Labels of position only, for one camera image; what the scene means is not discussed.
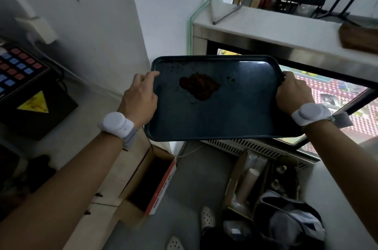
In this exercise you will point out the dark blue plastic tray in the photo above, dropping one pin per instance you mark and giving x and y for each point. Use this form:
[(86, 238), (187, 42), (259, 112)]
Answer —
[(236, 111)]

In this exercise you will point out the white perforated clog shoe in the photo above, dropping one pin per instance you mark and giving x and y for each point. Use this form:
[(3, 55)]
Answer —
[(175, 244), (207, 218)]

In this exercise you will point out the white wall socket box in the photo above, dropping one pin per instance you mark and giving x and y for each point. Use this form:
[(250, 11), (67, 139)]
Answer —
[(37, 30)]

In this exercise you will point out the steel display fridge cabinet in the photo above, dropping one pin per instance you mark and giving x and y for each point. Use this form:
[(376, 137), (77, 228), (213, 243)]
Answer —
[(283, 34)]

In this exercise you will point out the person's left hand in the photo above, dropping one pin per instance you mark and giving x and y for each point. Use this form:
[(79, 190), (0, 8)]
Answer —
[(137, 99)]

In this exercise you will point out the brown coffee grounds pile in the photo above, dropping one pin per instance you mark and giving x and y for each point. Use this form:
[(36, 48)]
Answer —
[(200, 86)]

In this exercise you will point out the person's right hand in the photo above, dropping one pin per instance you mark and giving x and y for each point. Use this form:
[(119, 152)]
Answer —
[(293, 95)]

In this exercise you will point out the person's left forearm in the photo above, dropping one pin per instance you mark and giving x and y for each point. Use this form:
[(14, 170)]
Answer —
[(56, 196)]

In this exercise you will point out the stack of paper cups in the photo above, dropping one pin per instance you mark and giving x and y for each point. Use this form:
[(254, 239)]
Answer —
[(247, 185)]

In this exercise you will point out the person's right forearm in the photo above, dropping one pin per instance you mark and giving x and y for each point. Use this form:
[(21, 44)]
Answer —
[(345, 164)]

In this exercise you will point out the person's right thumb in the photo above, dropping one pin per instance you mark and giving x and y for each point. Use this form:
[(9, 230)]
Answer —
[(288, 76)]

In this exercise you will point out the black machine with coloured buttons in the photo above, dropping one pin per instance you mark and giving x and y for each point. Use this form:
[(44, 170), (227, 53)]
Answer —
[(32, 102)]

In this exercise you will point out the orange and white cardboard box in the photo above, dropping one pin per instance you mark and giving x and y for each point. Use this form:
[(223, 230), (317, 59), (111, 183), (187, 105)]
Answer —
[(161, 183)]

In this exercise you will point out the person's left thumb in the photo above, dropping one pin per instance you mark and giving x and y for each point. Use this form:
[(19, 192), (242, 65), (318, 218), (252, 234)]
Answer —
[(150, 75)]

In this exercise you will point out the clear glass guard panel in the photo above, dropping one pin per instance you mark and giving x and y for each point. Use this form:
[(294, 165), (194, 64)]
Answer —
[(203, 12)]

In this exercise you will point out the brown wooden board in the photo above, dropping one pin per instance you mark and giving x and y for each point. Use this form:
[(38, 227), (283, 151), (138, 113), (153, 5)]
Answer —
[(358, 37)]

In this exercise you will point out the grey and black bag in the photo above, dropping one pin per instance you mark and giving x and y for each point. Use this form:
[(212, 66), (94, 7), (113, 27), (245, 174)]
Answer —
[(289, 223)]

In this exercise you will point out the beige cabinet with drawers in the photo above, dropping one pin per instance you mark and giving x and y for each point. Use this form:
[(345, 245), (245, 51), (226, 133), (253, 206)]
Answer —
[(97, 214)]

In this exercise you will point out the brown cardboard box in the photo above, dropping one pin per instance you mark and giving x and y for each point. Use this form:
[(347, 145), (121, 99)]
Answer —
[(236, 182)]

